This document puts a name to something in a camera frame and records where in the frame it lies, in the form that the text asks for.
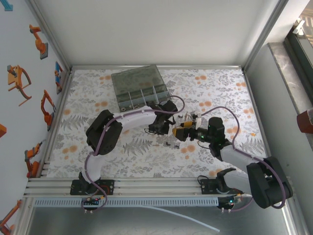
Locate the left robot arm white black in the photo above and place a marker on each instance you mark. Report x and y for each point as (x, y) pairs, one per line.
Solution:
(137, 120)

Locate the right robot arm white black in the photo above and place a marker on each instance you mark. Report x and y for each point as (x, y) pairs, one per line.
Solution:
(239, 157)

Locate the floral printed tablecloth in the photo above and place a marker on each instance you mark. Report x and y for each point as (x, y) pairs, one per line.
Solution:
(146, 161)

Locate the transparent grey compartment organizer box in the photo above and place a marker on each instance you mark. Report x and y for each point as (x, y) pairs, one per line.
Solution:
(137, 78)

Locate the small circuit board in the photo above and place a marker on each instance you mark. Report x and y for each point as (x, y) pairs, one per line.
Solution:
(231, 202)
(94, 201)

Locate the grey stone window ledge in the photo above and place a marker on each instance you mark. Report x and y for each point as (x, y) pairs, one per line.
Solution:
(288, 73)

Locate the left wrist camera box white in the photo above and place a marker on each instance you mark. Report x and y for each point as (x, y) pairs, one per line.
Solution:
(171, 125)

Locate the wide aluminium base rail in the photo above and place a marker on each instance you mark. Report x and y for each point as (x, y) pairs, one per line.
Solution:
(159, 187)

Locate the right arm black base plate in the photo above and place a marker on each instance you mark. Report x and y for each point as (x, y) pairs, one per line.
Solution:
(206, 186)

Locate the aluminium frame rail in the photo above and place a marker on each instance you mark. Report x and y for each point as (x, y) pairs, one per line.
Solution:
(195, 66)
(61, 102)

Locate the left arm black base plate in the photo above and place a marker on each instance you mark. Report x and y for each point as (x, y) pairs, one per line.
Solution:
(108, 187)

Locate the aluminium frame post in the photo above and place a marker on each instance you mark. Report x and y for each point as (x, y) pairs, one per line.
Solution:
(50, 31)
(265, 31)

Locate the blue orange gantry wall sticker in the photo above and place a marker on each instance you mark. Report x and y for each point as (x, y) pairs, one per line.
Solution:
(58, 77)

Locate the dark window frame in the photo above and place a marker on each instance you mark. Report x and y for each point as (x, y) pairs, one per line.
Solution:
(300, 54)

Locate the orange grey claw wall sticker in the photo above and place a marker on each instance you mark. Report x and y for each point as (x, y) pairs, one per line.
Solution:
(17, 78)

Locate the orange block wall sticker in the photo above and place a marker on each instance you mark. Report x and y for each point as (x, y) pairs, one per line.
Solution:
(2, 129)

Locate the blue machine wall sticker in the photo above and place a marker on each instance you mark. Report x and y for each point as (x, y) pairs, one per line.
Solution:
(7, 6)

